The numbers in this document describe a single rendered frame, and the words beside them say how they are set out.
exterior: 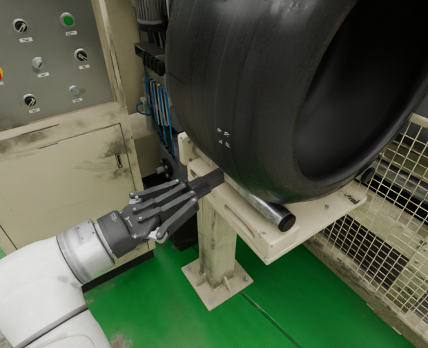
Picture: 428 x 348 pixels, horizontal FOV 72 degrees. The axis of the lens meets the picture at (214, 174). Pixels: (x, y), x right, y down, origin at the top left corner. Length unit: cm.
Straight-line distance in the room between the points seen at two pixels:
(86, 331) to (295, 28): 48
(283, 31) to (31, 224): 109
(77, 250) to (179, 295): 111
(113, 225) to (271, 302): 117
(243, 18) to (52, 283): 43
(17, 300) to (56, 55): 73
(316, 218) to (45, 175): 87
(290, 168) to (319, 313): 117
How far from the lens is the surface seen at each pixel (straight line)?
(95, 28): 106
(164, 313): 153
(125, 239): 50
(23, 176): 114
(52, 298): 50
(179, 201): 52
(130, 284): 164
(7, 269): 52
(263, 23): 39
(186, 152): 82
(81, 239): 50
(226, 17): 42
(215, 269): 141
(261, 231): 67
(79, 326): 50
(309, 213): 81
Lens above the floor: 138
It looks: 40 degrees down
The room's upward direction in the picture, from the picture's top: straight up
